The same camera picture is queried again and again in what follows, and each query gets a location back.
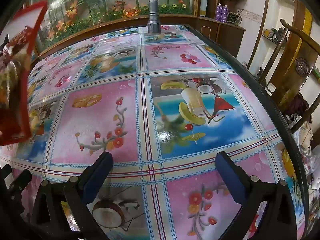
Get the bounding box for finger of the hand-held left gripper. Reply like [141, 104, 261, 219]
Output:
[0, 165, 32, 215]

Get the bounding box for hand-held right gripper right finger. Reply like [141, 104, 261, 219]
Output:
[215, 151, 299, 240]

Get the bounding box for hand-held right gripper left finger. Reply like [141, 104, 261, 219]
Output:
[30, 151, 114, 240]

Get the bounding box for red brown snack packet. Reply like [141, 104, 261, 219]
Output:
[0, 27, 32, 135]

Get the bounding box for red snack tray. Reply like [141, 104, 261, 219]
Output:
[0, 0, 48, 147]

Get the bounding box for fruit print tablecloth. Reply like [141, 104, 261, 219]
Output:
[0, 25, 308, 240]

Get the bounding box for pile of clothes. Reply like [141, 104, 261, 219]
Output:
[287, 92, 320, 205]

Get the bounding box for wooden chair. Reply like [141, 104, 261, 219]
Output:
[257, 19, 320, 135]

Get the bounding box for wooden cabinet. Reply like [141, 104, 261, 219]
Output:
[37, 15, 247, 65]

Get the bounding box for grey metal flashlight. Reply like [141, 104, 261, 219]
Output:
[147, 0, 160, 34]

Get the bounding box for glass tank with artificial flowers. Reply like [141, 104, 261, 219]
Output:
[35, 0, 198, 43]

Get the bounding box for wall shelf rack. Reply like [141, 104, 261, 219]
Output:
[260, 0, 298, 50]

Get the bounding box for black cables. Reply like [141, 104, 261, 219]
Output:
[229, 10, 243, 25]

